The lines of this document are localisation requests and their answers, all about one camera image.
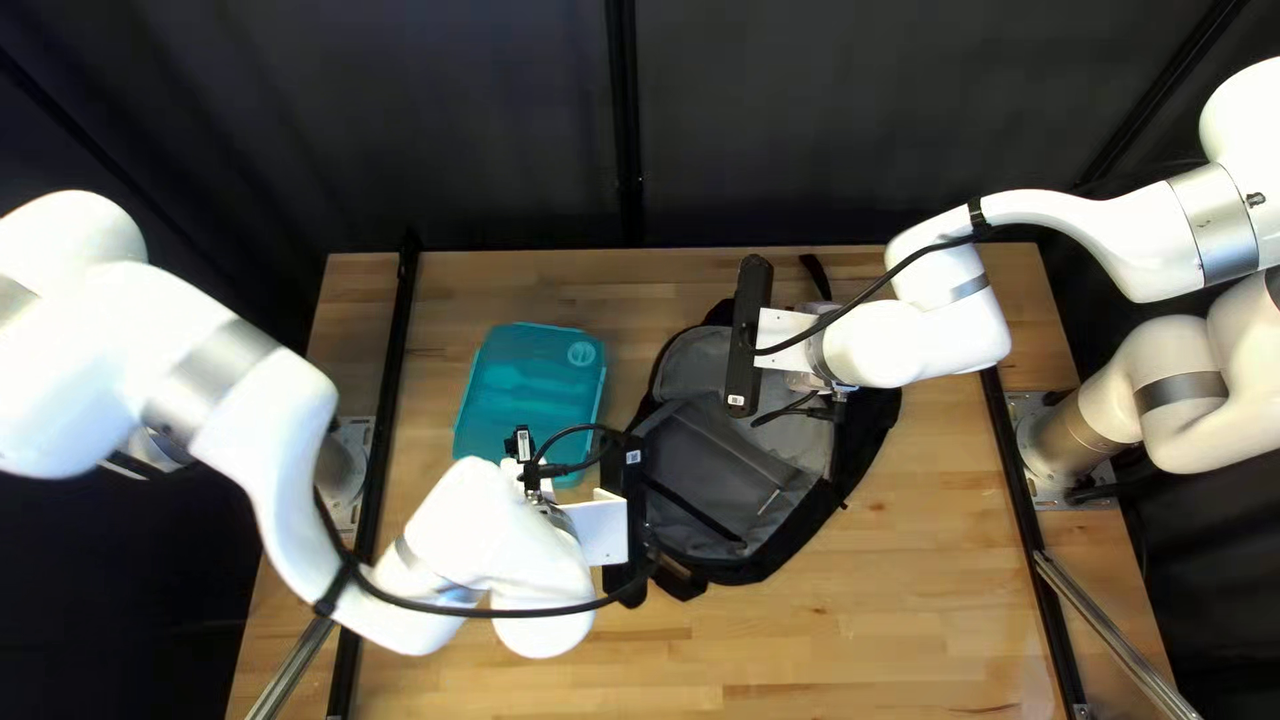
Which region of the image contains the translucent teal lunch box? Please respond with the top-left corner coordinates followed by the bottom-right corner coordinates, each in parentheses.
top-left (451, 321), bottom-right (609, 490)

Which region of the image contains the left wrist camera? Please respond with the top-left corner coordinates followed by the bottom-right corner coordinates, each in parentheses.
top-left (618, 438), bottom-right (656, 604)

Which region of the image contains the black cable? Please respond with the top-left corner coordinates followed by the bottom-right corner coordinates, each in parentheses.
top-left (312, 424), bottom-right (653, 619)
top-left (748, 198), bottom-right (993, 428)

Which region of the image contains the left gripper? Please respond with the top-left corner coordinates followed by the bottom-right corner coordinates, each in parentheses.
top-left (564, 488), bottom-right (631, 569)

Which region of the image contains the black backpack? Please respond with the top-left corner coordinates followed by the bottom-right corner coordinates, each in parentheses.
top-left (598, 254), bottom-right (903, 603)

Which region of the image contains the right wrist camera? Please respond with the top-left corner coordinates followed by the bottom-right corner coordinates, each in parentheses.
top-left (724, 254), bottom-right (775, 417)

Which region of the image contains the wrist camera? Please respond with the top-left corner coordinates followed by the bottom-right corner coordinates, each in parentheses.
top-left (618, 438), bottom-right (656, 604)
top-left (724, 254), bottom-right (775, 417)

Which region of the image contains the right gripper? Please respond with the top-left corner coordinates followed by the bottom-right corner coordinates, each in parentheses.
top-left (755, 303), bottom-right (853, 398)

